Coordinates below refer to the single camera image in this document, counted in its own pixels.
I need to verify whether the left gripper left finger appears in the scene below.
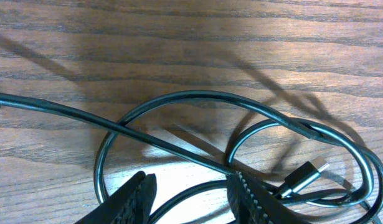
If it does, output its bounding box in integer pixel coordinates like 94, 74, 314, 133
75, 171, 157, 224

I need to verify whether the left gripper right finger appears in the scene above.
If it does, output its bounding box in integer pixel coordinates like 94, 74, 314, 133
226, 171, 306, 224

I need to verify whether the short black cable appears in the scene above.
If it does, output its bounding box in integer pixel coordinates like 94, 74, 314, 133
0, 90, 383, 224

